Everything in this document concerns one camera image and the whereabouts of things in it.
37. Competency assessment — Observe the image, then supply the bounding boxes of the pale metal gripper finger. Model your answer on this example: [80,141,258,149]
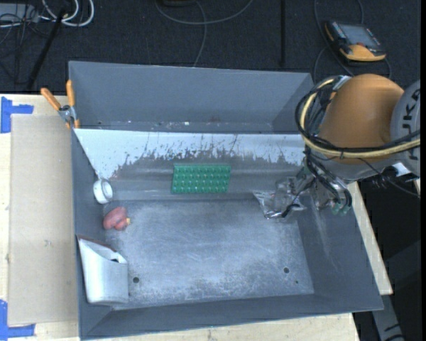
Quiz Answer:
[253,190,308,221]
[275,176,308,202]

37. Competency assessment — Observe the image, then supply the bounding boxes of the grey metal bin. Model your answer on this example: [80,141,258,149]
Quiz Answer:
[67,60,385,340]

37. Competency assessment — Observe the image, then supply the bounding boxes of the dark green flat block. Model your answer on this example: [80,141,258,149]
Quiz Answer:
[170,163,232,195]

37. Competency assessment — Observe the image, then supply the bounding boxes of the pink toy food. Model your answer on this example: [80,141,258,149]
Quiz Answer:
[102,206,132,232]

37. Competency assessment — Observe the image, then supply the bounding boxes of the white open box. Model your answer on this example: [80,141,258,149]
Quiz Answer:
[76,234,130,305]

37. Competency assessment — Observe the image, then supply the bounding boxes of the pale wood flat board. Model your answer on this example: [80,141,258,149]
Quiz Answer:
[7,114,80,327]

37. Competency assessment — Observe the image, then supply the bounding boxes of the white ring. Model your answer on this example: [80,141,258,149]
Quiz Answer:
[93,178,114,205]

